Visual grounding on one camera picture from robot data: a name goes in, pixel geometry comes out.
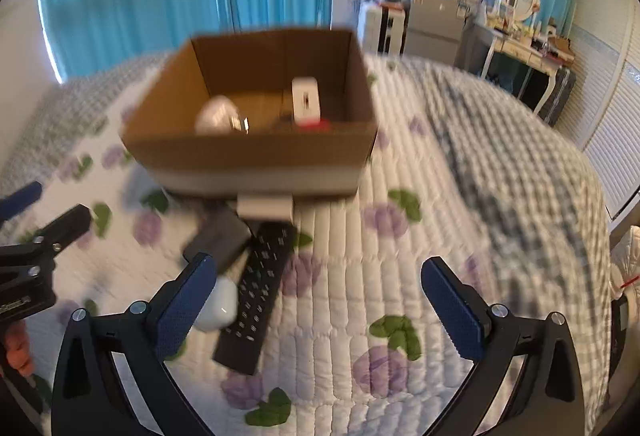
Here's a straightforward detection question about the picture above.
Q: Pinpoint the light blue earbud case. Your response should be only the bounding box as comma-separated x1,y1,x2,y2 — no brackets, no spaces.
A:
193,275,239,333

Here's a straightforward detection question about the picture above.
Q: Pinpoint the dark grey rectangular box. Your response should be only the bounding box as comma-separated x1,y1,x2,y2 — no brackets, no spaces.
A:
182,205,252,274

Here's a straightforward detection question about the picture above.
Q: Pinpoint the white rectangular box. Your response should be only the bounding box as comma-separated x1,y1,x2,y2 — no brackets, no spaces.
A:
236,194,294,221

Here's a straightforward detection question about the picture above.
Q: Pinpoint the black remote control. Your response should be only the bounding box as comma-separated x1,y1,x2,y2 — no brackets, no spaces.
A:
213,221,297,375

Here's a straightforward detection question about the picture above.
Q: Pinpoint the person's left hand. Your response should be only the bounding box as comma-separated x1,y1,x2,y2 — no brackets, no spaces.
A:
1,320,35,378

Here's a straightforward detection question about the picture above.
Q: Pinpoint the white plastic bag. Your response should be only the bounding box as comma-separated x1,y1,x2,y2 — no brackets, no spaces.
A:
610,226,640,307

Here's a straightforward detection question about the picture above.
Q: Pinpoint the floral quilted bedspread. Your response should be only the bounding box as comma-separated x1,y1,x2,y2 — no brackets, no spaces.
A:
1,55,494,435

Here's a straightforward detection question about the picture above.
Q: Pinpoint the grey checked blanket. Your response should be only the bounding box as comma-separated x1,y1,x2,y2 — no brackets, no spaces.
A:
0,52,614,436

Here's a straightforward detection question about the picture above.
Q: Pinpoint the white rounded gadget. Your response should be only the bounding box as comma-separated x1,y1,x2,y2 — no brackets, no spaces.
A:
194,96,250,136

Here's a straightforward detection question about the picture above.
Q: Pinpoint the brown cardboard box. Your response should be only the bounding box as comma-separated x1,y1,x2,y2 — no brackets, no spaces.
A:
122,27,378,197

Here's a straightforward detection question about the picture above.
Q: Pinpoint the white louvered wardrobe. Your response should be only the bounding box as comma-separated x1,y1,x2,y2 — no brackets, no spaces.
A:
555,0,639,220

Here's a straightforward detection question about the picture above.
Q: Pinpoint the white charger adapter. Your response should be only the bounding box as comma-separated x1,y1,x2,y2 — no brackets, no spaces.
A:
292,77,321,125

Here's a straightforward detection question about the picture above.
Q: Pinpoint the red round lid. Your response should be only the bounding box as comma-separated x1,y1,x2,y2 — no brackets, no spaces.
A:
298,118,331,131

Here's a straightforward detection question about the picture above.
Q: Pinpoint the white dressing table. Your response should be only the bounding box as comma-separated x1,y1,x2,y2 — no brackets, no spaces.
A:
476,24,562,116

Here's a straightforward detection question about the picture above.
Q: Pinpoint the silver mini fridge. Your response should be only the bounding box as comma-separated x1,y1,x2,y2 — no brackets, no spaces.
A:
404,0,468,65

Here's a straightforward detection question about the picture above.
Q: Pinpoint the white suitcase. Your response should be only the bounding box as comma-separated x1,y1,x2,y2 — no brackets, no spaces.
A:
357,1,406,55

